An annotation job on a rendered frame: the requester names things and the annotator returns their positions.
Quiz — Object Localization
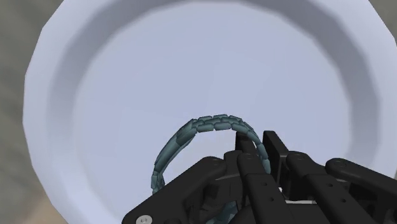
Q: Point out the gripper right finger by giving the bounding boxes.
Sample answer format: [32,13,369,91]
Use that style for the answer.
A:
[262,130,397,224]

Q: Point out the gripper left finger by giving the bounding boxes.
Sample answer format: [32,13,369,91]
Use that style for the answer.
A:
[121,131,294,224]

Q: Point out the teal segmented bracelet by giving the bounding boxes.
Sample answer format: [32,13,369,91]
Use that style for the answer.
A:
[151,114,272,224]

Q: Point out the white round bowl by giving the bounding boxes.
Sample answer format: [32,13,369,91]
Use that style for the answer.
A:
[22,0,397,224]

